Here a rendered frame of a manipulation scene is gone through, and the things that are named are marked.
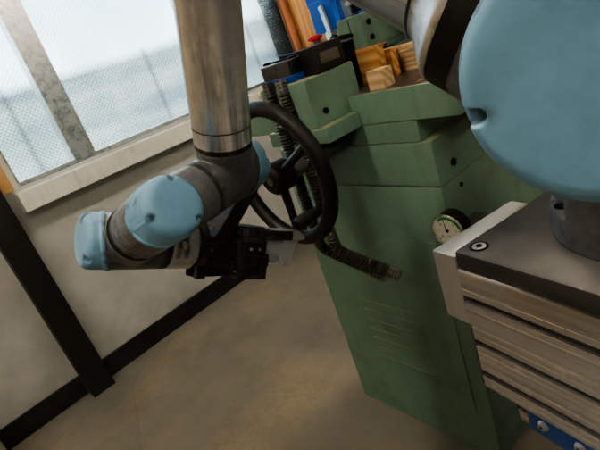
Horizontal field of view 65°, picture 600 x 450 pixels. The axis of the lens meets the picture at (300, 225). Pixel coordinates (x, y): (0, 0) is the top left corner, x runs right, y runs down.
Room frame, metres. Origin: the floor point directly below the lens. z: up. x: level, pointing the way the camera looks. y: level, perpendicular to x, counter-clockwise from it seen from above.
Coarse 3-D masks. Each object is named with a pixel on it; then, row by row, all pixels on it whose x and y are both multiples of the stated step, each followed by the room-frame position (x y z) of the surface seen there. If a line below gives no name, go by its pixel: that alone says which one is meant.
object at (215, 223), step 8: (240, 200) 0.67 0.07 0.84; (248, 200) 0.68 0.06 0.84; (232, 208) 0.67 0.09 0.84; (240, 208) 0.67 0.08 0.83; (216, 216) 0.68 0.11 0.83; (224, 216) 0.66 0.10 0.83; (232, 216) 0.66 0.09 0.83; (240, 216) 0.67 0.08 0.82; (208, 224) 0.68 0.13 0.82; (216, 224) 0.66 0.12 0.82; (224, 224) 0.65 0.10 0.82; (232, 224) 0.66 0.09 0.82; (216, 232) 0.65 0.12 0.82; (224, 232) 0.65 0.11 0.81; (232, 232) 0.66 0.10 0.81; (224, 240) 0.65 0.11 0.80
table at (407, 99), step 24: (408, 72) 0.94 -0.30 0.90; (360, 96) 0.89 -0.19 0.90; (384, 96) 0.84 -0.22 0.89; (408, 96) 0.80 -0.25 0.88; (432, 96) 0.76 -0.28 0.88; (264, 120) 1.16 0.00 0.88; (336, 120) 0.89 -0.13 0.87; (360, 120) 0.90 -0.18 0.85; (384, 120) 0.85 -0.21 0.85; (408, 120) 0.81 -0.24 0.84
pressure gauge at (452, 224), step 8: (448, 208) 0.73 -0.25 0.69; (440, 216) 0.71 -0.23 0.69; (448, 216) 0.70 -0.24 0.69; (456, 216) 0.70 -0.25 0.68; (464, 216) 0.70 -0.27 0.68; (432, 224) 0.73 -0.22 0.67; (440, 224) 0.72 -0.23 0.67; (448, 224) 0.71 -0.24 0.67; (456, 224) 0.70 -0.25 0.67; (464, 224) 0.69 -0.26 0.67; (440, 232) 0.72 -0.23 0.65; (448, 232) 0.71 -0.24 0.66; (456, 232) 0.70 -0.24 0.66; (440, 240) 0.73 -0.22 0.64
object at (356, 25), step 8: (352, 16) 1.02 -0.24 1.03; (360, 16) 1.00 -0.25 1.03; (368, 16) 1.01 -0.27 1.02; (344, 24) 1.04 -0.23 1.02; (352, 24) 1.02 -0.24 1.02; (360, 24) 1.00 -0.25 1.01; (368, 24) 1.01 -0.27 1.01; (376, 24) 1.02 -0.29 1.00; (384, 24) 1.04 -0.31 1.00; (344, 32) 1.04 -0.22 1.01; (352, 32) 1.02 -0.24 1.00; (360, 32) 1.01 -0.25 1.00; (368, 32) 1.00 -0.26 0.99; (376, 32) 1.02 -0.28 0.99; (384, 32) 1.03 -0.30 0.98; (392, 32) 1.05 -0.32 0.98; (400, 32) 1.06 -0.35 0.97; (344, 40) 1.05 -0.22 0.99; (360, 40) 1.01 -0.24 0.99; (368, 40) 1.00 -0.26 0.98; (376, 40) 1.01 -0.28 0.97; (384, 40) 1.03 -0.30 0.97; (360, 48) 1.01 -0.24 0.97
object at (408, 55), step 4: (408, 48) 0.99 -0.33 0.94; (412, 48) 0.96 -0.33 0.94; (400, 52) 0.98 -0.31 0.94; (404, 52) 0.97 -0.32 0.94; (408, 52) 0.97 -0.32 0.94; (412, 52) 0.96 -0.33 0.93; (400, 56) 0.99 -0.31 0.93; (404, 56) 0.98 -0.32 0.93; (408, 56) 0.97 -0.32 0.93; (412, 56) 0.96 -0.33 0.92; (404, 60) 0.98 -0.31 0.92; (408, 60) 0.97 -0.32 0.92; (412, 60) 0.96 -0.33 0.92; (404, 64) 0.98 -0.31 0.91; (408, 64) 0.97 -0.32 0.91; (412, 64) 0.96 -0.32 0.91; (416, 64) 0.96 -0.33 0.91; (404, 68) 0.98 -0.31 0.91; (408, 68) 0.97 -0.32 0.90; (412, 68) 0.97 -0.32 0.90; (416, 68) 0.96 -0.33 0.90
